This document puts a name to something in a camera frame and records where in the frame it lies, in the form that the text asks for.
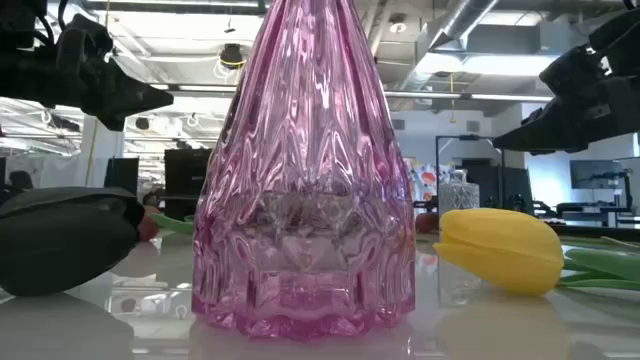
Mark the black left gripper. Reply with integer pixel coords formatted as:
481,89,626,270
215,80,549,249
0,13,175,133

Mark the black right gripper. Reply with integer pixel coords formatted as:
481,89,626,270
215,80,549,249
492,7,640,156

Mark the yellow artificial tulip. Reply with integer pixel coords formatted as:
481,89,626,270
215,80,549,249
432,207,640,296

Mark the black artificial tulip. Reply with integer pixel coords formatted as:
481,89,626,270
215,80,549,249
0,186,147,297

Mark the dark red artificial tulip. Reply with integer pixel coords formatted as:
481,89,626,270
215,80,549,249
414,212,441,235

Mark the clear cut-glass vase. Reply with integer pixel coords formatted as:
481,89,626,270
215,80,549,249
438,168,481,215

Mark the pink ribbed glass vase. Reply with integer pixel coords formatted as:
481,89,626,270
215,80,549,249
191,0,417,343

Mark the black upright panel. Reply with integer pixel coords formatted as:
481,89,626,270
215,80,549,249
103,157,140,197

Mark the black monitor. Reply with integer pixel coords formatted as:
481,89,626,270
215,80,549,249
163,148,214,220

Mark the orange artificial tulip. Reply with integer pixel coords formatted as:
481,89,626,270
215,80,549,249
137,203,196,244

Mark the person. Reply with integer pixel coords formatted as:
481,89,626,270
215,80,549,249
7,170,35,194

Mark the colourful poster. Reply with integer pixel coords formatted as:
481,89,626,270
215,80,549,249
409,158,442,202

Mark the wall-mounted screen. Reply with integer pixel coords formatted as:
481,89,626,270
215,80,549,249
569,158,626,191

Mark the black metal stand frame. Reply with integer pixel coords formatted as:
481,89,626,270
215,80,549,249
434,133,506,211

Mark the black ceiling dome camera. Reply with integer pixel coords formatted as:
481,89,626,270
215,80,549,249
219,43,246,70

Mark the silver ventilation duct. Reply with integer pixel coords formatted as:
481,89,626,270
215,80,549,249
399,0,501,94

